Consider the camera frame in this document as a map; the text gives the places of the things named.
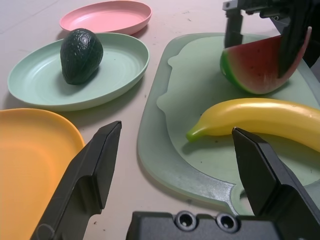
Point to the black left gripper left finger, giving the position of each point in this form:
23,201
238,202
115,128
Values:
82,180

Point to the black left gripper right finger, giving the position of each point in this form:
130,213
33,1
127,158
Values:
270,180

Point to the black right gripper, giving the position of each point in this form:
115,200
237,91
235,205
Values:
287,10

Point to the red toy watermelon slice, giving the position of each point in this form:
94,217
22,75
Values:
250,65

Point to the yellow toy banana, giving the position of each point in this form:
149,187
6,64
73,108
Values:
250,115

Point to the dark green toy avocado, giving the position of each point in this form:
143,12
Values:
80,57

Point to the yellow plastic plate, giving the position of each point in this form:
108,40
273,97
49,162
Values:
30,162

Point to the green silicone cutting board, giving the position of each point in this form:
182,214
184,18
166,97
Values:
180,112

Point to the light green plastic plate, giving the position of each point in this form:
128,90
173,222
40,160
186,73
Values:
120,62

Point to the pink plastic plate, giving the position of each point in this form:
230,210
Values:
105,17

